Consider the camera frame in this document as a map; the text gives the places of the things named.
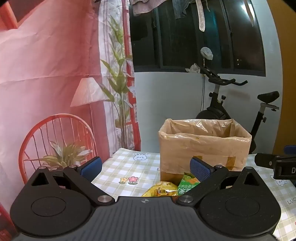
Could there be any green snack packet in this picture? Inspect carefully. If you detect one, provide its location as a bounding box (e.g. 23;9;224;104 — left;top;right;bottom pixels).
178;173;200;197

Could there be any black exercise bike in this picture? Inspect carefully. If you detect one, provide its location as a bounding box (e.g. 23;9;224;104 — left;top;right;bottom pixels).
195;66;280;154

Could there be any grey hanging cloth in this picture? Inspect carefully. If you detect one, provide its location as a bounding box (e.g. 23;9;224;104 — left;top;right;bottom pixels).
131;0;168;16

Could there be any crumpled white cloth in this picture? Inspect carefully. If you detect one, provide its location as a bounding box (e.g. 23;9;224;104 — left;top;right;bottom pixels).
185;63;201;74

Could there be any dark window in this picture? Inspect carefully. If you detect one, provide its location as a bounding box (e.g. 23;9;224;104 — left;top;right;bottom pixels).
129;0;266;77

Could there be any yellow snack packet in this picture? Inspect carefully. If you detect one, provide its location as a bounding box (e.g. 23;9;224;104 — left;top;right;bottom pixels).
142;181;179;197

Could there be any blue hanging garment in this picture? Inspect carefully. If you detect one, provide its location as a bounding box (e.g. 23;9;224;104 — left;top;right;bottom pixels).
171;0;193;19

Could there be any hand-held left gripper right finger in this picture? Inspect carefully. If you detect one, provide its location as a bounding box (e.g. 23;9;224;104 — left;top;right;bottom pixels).
176;156;266;206

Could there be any clear plastic bag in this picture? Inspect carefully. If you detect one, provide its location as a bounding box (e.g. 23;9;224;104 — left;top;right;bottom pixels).
200;47;213;60

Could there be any checked tablecloth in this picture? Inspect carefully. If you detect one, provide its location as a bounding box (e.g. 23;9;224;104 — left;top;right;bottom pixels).
91;148;296;241

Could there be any orange wooden door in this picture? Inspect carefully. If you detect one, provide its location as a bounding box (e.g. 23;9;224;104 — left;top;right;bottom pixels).
266;0;296;156

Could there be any beige hanging sock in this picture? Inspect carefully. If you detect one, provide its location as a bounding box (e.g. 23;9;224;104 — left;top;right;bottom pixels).
195;0;206;32

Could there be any cardboard box with plastic liner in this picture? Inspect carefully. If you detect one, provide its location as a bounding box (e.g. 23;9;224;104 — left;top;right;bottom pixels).
158;118;252;182

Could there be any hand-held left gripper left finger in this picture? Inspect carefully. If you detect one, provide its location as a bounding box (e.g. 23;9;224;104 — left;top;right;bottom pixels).
27;156;115;206

